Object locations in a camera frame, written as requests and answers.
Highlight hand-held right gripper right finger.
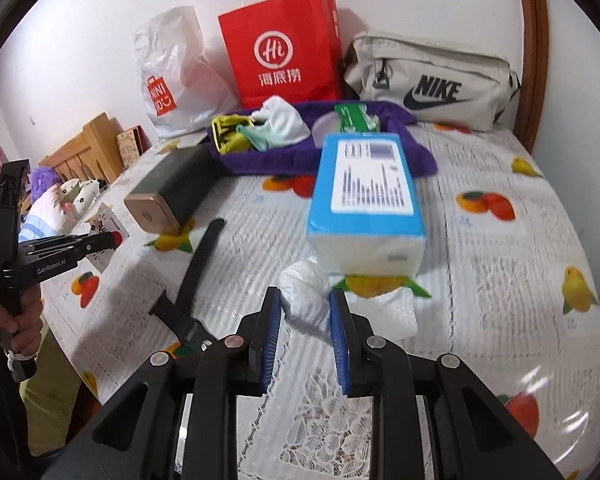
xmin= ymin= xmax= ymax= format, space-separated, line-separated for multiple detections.
xmin=329 ymin=289 xmax=566 ymax=480

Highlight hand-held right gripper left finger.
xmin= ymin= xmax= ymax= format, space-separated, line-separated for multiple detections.
xmin=42 ymin=286 xmax=284 ymax=480

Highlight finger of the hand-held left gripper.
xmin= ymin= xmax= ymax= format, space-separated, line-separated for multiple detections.
xmin=21 ymin=234 xmax=90 ymax=253
xmin=70 ymin=231 xmax=122 ymax=262

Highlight white red patterned card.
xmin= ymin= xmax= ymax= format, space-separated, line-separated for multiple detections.
xmin=87 ymin=201 xmax=131 ymax=275

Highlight yellow bag with black straps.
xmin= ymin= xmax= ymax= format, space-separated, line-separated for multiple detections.
xmin=210 ymin=114 xmax=261 ymax=153

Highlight purple fabric storage tray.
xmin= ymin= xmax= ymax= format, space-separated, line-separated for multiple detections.
xmin=207 ymin=100 xmax=438 ymax=181

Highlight person's left hand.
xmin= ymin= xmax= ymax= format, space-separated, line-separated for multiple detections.
xmin=0 ymin=282 xmax=44 ymax=361

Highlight white spotted plush toy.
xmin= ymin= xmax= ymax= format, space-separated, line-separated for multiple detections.
xmin=55 ymin=177 xmax=103 ymax=216

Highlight purple plush toy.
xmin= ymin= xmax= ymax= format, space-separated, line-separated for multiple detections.
xmin=29 ymin=166 xmax=61 ymax=200

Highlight white lace cloth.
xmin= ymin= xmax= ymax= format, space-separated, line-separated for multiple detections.
xmin=237 ymin=365 xmax=381 ymax=480

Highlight dark box with gold end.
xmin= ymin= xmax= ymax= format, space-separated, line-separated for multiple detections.
xmin=123 ymin=145 xmax=221 ymax=233

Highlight brown patterned box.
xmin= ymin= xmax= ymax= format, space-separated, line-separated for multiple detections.
xmin=116 ymin=124 xmax=147 ymax=166

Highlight wooden headboard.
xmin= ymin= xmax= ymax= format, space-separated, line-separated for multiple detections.
xmin=39 ymin=112 xmax=126 ymax=186

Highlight blue tissue pack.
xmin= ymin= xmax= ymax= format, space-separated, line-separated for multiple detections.
xmin=305 ymin=132 xmax=427 ymax=276

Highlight person's leg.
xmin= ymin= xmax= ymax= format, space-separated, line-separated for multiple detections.
xmin=22 ymin=330 xmax=98 ymax=458

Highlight mint green cloth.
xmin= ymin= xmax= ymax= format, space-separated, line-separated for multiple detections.
xmin=236 ymin=122 xmax=281 ymax=152

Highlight white plastic bag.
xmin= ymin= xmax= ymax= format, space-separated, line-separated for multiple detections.
xmin=132 ymin=6 xmax=241 ymax=140

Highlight green tissue pack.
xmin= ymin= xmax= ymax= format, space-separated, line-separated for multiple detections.
xmin=334 ymin=101 xmax=383 ymax=133

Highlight red paper bag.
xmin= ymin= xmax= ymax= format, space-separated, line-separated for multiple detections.
xmin=217 ymin=0 xmax=343 ymax=109

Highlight grey waist bag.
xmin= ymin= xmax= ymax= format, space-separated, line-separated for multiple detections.
xmin=342 ymin=30 xmax=522 ymax=132

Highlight black strap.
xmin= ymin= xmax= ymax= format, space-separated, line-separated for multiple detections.
xmin=149 ymin=217 xmax=227 ymax=353

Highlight wooden door frame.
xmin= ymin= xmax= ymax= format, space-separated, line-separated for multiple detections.
xmin=515 ymin=0 xmax=551 ymax=153

